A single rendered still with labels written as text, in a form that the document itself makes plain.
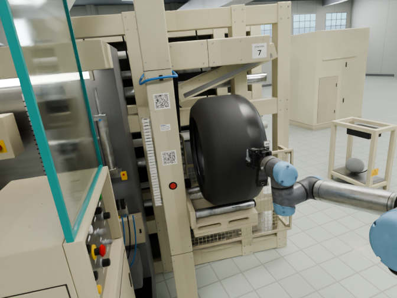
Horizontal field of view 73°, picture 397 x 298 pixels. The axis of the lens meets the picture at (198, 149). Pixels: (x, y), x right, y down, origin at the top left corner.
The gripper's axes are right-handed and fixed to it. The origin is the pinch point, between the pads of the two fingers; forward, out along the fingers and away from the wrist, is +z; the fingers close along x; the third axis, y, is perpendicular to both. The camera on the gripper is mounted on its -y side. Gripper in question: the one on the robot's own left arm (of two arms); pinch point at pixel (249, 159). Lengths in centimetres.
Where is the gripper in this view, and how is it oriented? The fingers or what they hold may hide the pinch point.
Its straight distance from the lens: 124.2
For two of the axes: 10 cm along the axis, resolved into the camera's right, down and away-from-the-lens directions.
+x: -9.8, 1.5, -1.6
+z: -1.8, -1.8, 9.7
